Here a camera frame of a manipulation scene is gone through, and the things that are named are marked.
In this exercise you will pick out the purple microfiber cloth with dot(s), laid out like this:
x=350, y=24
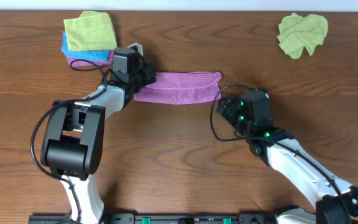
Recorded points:
x=174, y=88

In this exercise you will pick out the folded purple cloth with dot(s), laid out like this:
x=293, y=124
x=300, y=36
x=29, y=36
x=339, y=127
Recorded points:
x=85, y=64

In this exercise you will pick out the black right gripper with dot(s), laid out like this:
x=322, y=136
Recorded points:
x=232, y=106

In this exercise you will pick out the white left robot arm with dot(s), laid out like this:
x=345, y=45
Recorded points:
x=73, y=141

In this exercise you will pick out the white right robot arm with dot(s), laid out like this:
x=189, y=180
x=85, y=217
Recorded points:
x=335, y=200

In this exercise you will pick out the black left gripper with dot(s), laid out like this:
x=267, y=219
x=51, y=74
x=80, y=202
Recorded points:
x=151, y=78

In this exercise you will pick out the crumpled lime green cloth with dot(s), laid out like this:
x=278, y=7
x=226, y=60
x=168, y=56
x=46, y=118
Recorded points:
x=298, y=33

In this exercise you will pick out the folded lime green cloth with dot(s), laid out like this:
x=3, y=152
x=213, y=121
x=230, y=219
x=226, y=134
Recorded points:
x=92, y=30

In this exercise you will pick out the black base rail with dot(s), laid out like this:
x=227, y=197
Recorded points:
x=243, y=218

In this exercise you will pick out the folded blue cloth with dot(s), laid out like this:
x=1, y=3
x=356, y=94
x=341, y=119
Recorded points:
x=92, y=55

